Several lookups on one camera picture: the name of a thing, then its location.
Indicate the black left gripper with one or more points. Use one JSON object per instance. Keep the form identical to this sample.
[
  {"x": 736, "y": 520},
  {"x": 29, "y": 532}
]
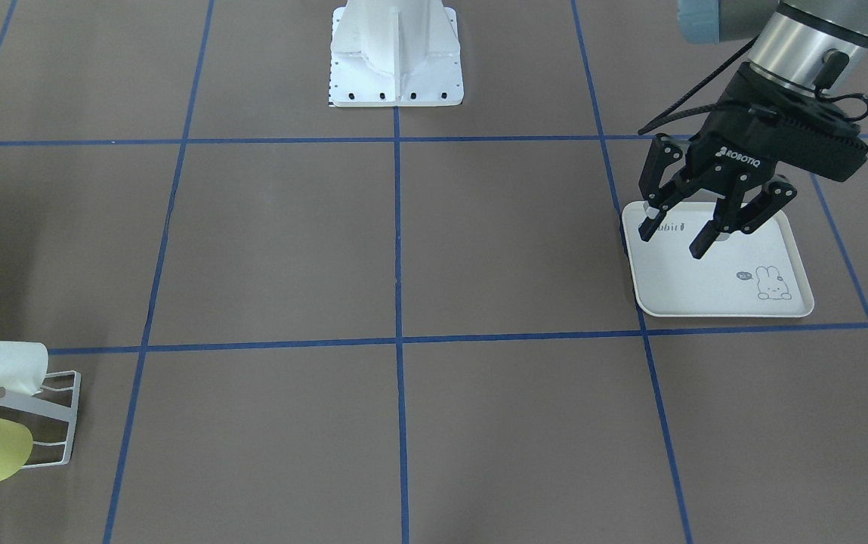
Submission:
[{"x": 738, "y": 146}]

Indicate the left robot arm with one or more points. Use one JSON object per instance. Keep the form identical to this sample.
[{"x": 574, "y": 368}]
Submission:
[{"x": 807, "y": 46}]

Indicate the cream plastic tray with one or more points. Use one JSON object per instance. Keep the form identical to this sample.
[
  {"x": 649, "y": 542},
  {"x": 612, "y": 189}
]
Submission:
[{"x": 756, "y": 275}]

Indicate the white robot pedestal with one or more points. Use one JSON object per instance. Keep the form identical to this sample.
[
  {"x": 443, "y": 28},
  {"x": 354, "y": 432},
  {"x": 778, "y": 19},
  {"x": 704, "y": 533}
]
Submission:
[{"x": 395, "y": 54}]

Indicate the white wire cup rack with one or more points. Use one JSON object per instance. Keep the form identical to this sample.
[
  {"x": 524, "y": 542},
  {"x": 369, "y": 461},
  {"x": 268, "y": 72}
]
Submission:
[{"x": 51, "y": 415}]

